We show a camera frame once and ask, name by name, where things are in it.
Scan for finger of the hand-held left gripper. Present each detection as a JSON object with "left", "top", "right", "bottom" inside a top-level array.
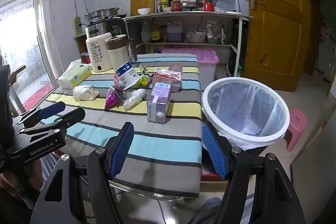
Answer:
[
  {"left": 20, "top": 102, "right": 66, "bottom": 126},
  {"left": 22, "top": 108, "right": 86, "bottom": 136}
]

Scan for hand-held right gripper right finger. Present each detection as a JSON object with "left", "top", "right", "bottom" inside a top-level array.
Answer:
[{"left": 202, "top": 122, "right": 306, "bottom": 224}]

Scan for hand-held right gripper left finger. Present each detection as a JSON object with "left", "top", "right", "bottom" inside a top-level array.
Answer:
[{"left": 31, "top": 122, "right": 135, "bottom": 224}]

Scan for white trash bin with bag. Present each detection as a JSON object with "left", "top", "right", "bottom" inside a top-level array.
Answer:
[{"left": 202, "top": 77, "right": 290, "bottom": 151}]

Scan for purple snack wrapper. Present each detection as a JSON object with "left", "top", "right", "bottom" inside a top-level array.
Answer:
[{"left": 104, "top": 85, "right": 124, "bottom": 110}]

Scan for purple drink carton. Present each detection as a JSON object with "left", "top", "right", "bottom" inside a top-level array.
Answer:
[{"left": 146, "top": 82, "right": 172, "bottom": 125}]

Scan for red plastic wrapper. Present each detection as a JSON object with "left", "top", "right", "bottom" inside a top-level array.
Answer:
[{"left": 113, "top": 73, "right": 125, "bottom": 88}]

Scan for yellow snack wrapper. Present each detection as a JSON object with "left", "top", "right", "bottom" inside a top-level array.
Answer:
[{"left": 135, "top": 75, "right": 153, "bottom": 87}]

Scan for pink drink carton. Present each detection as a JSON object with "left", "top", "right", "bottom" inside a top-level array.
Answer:
[{"left": 152, "top": 68, "right": 182, "bottom": 93}]

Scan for red box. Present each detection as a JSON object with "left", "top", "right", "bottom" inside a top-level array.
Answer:
[{"left": 201, "top": 158, "right": 229, "bottom": 182}]

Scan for green tissue pack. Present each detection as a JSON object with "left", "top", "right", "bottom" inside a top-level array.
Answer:
[{"left": 57, "top": 61, "right": 92, "bottom": 89}]

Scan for striped tablecloth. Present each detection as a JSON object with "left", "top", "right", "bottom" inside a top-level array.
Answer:
[{"left": 39, "top": 54, "right": 204, "bottom": 199}]

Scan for clear plastic bag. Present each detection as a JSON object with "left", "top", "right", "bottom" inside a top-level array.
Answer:
[{"left": 123, "top": 88, "right": 147, "bottom": 111}]

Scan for white soy milk maker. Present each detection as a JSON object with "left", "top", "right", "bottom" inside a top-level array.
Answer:
[{"left": 86, "top": 32, "right": 114, "bottom": 73}]

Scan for beige jug with brown lid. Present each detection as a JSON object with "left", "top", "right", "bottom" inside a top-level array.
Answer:
[{"left": 105, "top": 34, "right": 138, "bottom": 72}]

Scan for pink plastic stool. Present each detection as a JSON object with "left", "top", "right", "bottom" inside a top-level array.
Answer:
[{"left": 286, "top": 109, "right": 307, "bottom": 152}]

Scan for steel electric kettle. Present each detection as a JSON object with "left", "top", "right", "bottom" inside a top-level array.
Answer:
[{"left": 84, "top": 18, "right": 128, "bottom": 39}]

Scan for pink lid storage box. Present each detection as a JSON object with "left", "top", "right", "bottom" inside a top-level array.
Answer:
[{"left": 161, "top": 48, "right": 219, "bottom": 92}]

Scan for white plastic bottle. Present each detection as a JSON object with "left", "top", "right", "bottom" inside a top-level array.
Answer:
[{"left": 141, "top": 22, "right": 150, "bottom": 43}]

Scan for green packet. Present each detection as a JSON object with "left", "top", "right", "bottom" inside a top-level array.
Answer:
[{"left": 220, "top": 26, "right": 228, "bottom": 45}]

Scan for pink rimmed plastic bucket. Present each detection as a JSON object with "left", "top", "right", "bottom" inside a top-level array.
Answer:
[{"left": 195, "top": 30, "right": 207, "bottom": 43}]

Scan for white shelf rack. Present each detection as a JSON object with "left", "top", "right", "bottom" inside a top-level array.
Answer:
[{"left": 122, "top": 10, "right": 250, "bottom": 77}]

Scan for yellow label bottle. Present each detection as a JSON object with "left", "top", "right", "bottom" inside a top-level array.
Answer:
[{"left": 150, "top": 21, "right": 161, "bottom": 43}]

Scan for white plastic bags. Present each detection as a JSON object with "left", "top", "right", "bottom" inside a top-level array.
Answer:
[{"left": 206, "top": 21, "right": 223, "bottom": 39}]

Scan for dark liquid plastic jug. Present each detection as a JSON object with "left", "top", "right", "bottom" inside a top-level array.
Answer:
[{"left": 167, "top": 22, "right": 183, "bottom": 42}]

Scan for yellow wooden door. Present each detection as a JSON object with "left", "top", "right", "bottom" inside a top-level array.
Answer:
[{"left": 241, "top": 0, "right": 311, "bottom": 93}]

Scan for steel pan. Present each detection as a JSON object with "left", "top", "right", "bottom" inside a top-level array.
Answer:
[{"left": 181, "top": 1, "right": 205, "bottom": 11}]

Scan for white plastic container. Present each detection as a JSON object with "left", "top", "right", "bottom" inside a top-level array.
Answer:
[{"left": 210, "top": 0, "right": 237, "bottom": 13}]

